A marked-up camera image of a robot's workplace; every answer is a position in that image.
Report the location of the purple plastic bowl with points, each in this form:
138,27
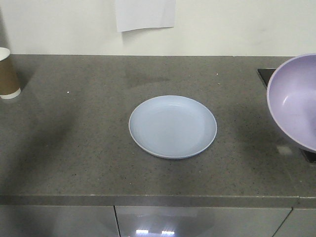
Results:
291,99

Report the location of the light blue plastic plate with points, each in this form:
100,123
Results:
172,127

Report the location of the brown paper cup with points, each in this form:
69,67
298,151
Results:
9,84

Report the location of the white paper sheet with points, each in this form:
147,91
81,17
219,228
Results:
144,14

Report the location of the black induction cooktop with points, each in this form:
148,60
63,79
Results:
265,75

